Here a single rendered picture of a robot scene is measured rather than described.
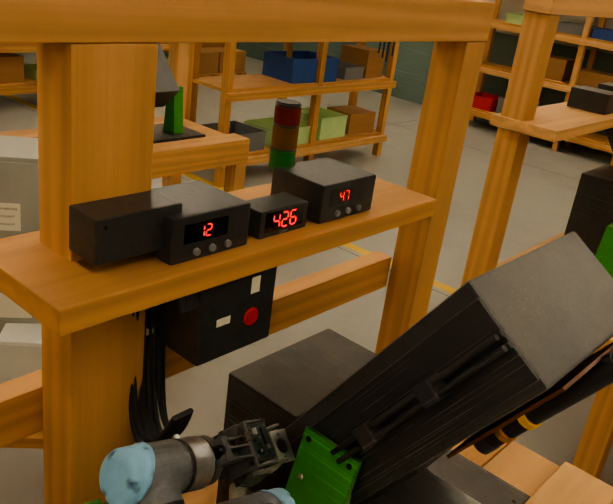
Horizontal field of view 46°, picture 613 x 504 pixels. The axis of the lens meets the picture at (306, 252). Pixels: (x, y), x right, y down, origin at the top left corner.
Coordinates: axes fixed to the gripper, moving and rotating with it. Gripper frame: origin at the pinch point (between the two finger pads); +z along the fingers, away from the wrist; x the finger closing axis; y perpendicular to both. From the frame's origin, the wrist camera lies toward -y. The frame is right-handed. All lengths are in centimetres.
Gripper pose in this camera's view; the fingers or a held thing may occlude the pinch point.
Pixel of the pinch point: (272, 449)
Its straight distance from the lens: 125.2
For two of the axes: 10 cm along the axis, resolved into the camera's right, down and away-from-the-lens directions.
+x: -3.5, -8.7, 3.5
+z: 5.7, 1.0, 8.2
